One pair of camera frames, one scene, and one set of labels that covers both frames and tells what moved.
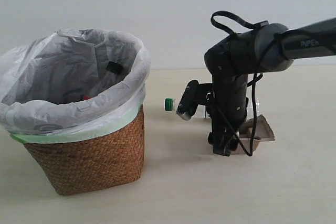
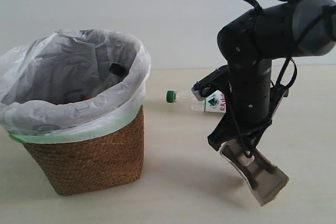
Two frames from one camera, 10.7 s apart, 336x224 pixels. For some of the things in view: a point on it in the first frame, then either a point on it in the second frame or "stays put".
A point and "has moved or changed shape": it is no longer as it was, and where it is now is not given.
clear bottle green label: (171, 104) has moved or changed shape
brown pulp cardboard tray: (262, 132) has moved or changed shape
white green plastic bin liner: (71, 84) stays put
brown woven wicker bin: (113, 156) stays put
